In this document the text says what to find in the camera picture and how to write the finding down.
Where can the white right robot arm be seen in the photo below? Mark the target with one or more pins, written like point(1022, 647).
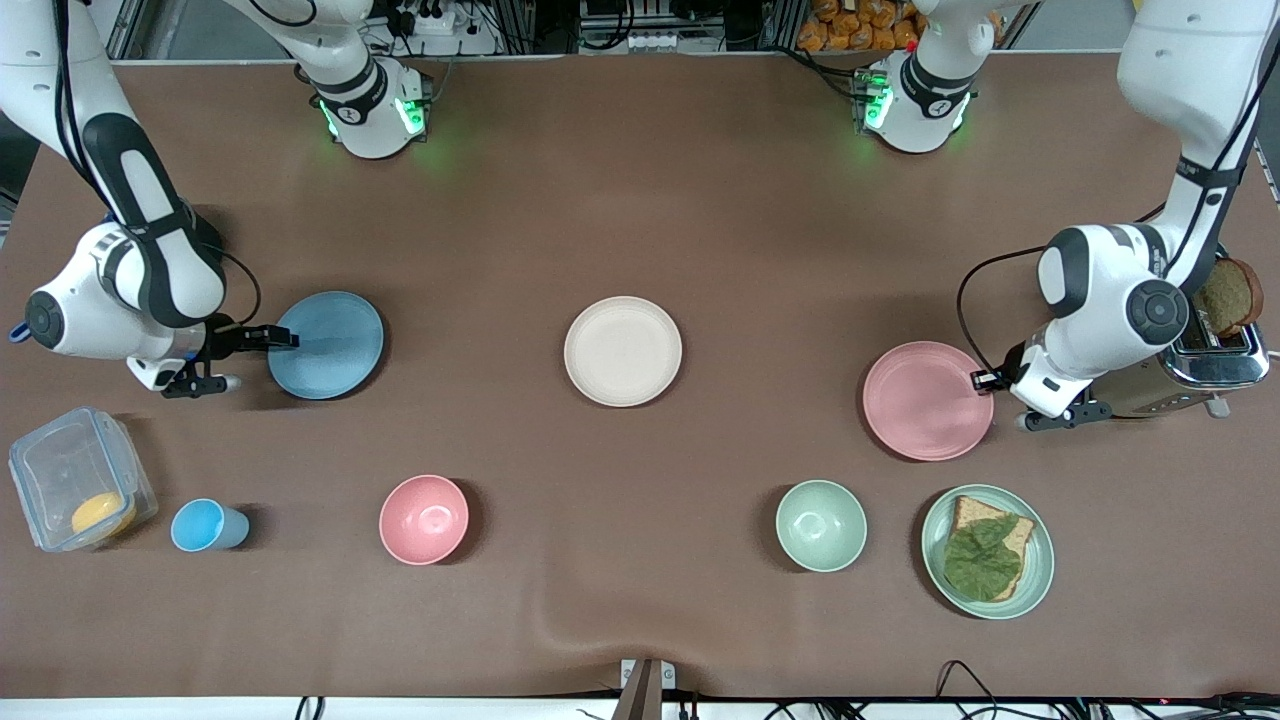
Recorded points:
point(90, 300)

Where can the brown table cover cloth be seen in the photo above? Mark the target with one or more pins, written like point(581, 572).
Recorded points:
point(640, 220)

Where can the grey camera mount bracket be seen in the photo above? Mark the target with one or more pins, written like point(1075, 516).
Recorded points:
point(645, 690)

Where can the yellow round food piece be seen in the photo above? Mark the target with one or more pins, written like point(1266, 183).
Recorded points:
point(100, 513)

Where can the white power strip with plugs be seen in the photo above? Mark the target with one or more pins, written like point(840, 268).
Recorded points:
point(425, 20)

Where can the clear plastic container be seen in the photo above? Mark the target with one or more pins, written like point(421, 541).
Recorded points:
point(60, 470)

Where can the bag of orange buns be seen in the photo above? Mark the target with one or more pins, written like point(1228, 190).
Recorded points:
point(860, 25)

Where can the pink plate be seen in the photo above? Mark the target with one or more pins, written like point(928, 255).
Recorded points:
point(925, 400)

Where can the small white socket strip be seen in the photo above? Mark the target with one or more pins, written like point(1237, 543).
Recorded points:
point(652, 42)

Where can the beige chrome toaster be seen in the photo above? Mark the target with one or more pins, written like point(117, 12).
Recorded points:
point(1215, 365)

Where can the light blue plate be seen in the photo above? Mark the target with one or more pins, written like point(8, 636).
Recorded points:
point(335, 345)

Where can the dark brown bread slice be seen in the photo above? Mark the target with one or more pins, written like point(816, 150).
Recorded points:
point(1232, 298)

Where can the beige plate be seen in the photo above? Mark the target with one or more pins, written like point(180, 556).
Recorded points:
point(622, 351)

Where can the light green bowl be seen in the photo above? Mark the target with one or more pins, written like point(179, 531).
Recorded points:
point(821, 526)

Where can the pink bowl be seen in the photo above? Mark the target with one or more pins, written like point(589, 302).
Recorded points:
point(424, 519)

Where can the toast bread slice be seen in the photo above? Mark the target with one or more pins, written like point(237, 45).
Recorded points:
point(968, 515)

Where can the green lettuce leaf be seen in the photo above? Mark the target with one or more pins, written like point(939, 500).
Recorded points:
point(985, 560)

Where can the light green plate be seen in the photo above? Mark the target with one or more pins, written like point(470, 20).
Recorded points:
point(1040, 570)

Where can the light blue cup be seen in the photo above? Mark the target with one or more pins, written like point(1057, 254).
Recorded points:
point(205, 526)

